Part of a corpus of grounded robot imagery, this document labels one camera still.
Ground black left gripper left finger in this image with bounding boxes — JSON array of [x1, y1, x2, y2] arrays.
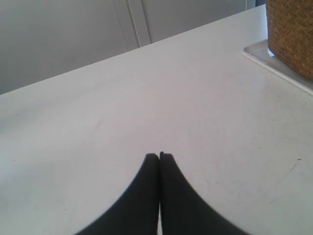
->
[[78, 154, 159, 235]]

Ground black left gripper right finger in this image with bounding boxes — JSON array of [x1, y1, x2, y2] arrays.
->
[[159, 152, 247, 235]]

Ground brown woven wicker basket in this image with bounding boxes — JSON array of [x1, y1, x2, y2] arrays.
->
[[265, 0, 313, 80]]

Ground white rectangular plastic tray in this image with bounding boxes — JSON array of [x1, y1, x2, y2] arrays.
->
[[242, 39, 313, 96]]

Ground white cabinet doors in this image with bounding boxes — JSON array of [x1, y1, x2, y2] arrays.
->
[[0, 0, 263, 93]]

